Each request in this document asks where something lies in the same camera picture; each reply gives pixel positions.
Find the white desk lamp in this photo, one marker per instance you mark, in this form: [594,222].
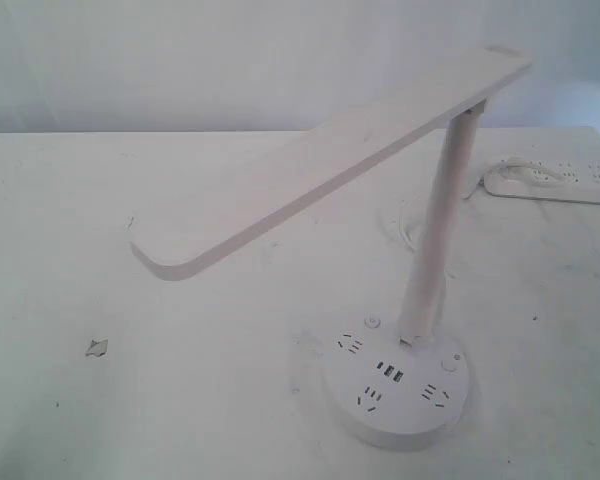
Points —
[397,389]

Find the small torn paper scrap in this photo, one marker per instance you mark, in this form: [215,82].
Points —
[97,348]

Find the white power strip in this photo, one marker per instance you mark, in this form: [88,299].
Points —
[584,177]

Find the white plug with cord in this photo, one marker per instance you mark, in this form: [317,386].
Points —
[521,179]

